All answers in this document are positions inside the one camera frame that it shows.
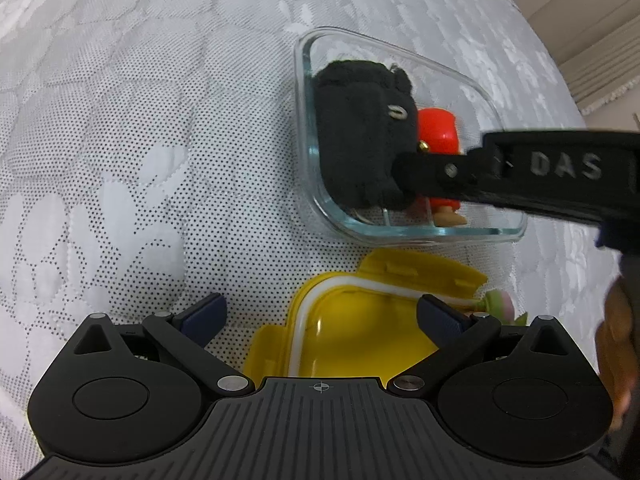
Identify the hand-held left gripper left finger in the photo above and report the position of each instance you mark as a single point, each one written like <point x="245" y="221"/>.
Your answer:
<point x="205" y="317"/>

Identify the clear glass container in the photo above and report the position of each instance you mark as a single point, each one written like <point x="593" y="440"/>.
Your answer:
<point x="350" y="220"/>

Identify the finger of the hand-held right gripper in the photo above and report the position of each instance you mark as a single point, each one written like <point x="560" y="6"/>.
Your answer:
<point x="430" y="175"/>

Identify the black plush toy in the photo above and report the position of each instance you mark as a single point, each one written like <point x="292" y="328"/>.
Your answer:
<point x="360" y="125"/>

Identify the beige curtain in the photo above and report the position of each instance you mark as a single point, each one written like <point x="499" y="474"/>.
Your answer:
<point x="595" y="45"/>

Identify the red toy figure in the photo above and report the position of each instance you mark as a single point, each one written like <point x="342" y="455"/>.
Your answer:
<point x="437" y="127"/>

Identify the small pink green toy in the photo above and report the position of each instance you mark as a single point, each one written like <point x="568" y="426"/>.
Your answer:
<point x="500" y="305"/>

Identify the person's right hand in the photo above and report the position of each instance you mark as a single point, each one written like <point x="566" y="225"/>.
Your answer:
<point x="615" y="340"/>

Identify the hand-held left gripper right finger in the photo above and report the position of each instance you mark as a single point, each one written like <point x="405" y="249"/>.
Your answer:
<point x="440" y="317"/>

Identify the yellow container lid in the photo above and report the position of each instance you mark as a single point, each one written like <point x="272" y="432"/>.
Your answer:
<point x="360" y="330"/>

